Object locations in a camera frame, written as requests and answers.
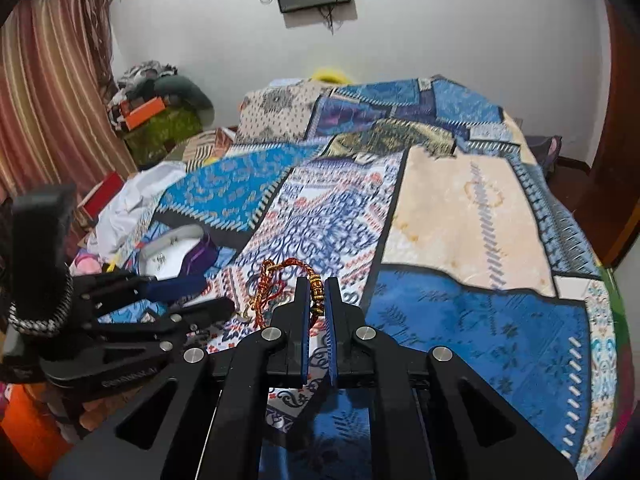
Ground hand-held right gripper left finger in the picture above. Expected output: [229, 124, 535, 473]
[50, 276, 311, 480]

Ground pile of clothes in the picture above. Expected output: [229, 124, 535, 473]
[106, 61, 217, 133]

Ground pink cloth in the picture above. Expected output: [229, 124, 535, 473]
[72, 251, 113, 277]

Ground patchwork printed blanket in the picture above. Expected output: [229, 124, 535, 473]
[75, 75, 622, 480]

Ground green printed cloth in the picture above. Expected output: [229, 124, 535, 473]
[122, 107, 203, 167]

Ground striped curtain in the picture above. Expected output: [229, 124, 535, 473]
[0, 0, 138, 226]

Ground dangling black cables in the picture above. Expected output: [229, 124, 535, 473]
[262, 0, 351, 36]

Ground yellow round item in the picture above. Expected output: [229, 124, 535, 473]
[311, 64, 349, 84]

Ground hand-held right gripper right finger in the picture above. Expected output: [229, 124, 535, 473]
[324, 276, 582, 480]

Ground red thread bracelet gold beads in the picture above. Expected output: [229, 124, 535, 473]
[244, 258, 332, 327]

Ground wooden door frame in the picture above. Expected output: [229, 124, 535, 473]
[572, 0, 640, 268]

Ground orange box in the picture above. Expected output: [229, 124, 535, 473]
[124, 97, 167, 130]

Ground red box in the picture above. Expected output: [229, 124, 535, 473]
[76, 170, 127, 222]

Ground orange bag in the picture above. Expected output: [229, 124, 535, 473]
[0, 384, 73, 477]

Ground white purple jewelry box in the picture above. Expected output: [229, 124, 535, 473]
[137, 224, 221, 282]

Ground white cloth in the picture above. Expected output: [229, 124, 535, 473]
[92, 161, 190, 257]

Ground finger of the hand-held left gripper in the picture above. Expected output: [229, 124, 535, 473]
[72, 270, 210, 318]
[87, 296, 237, 363]

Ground striped brown pillow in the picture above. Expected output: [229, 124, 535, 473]
[181, 128, 237, 164]

